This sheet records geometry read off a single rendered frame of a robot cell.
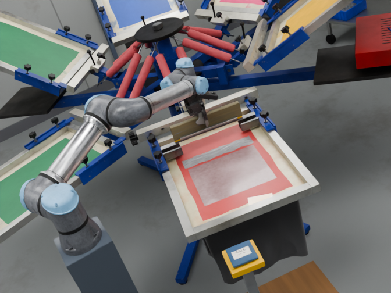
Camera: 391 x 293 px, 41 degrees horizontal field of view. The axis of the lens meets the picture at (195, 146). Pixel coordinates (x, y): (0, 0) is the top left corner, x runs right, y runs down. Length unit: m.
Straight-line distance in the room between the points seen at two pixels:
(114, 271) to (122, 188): 2.30
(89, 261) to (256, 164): 0.92
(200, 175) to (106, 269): 0.72
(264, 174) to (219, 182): 0.20
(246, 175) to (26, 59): 1.85
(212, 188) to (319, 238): 1.17
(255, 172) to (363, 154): 1.68
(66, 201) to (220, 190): 0.78
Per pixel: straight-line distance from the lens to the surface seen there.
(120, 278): 2.00
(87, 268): 1.92
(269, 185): 2.26
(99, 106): 2.02
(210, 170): 2.44
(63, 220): 1.82
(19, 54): 3.64
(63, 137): 3.19
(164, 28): 3.17
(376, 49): 2.84
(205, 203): 2.26
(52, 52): 3.70
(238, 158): 2.46
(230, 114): 2.53
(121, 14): 4.00
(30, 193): 1.92
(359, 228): 3.36
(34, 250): 4.08
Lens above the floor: 2.39
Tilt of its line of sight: 33 degrees down
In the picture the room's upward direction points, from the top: 18 degrees counter-clockwise
